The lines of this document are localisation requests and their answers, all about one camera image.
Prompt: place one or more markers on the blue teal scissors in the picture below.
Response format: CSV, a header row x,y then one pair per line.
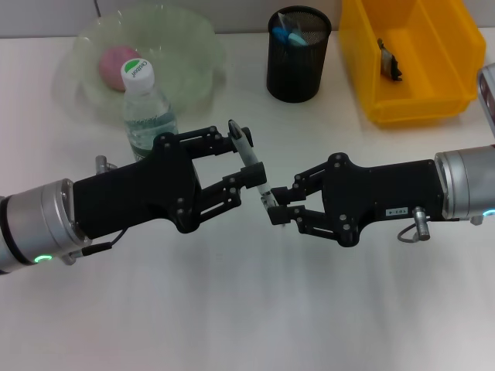
x,y
294,38

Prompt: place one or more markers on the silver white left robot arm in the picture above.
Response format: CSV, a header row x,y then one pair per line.
x,y
38,224

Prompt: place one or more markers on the grey white ballpoint pen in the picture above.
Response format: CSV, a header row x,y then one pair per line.
x,y
247,158

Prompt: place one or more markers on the transparent plastic ruler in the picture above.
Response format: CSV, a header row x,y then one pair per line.
x,y
288,23

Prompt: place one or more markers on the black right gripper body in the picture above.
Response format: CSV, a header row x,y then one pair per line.
x,y
383,197

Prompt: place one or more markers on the clear green-label water bottle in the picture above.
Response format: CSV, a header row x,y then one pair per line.
x,y
149,112

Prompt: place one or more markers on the yellow plastic bin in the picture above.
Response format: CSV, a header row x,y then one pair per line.
x,y
421,58

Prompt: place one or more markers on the pink peach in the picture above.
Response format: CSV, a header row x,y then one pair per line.
x,y
110,67

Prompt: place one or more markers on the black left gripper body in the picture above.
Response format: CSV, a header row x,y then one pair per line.
x,y
135,193

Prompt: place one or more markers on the translucent green fruit plate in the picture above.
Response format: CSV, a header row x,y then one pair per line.
x,y
185,69

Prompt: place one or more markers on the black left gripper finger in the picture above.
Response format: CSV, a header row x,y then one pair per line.
x,y
209,143
253,174

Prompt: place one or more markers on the green plastic wrapper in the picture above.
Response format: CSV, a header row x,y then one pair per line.
x,y
388,62

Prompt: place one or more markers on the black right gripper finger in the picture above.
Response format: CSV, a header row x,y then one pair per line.
x,y
305,220
298,189

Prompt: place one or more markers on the black mesh pen cup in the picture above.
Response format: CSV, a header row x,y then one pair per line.
x,y
294,73

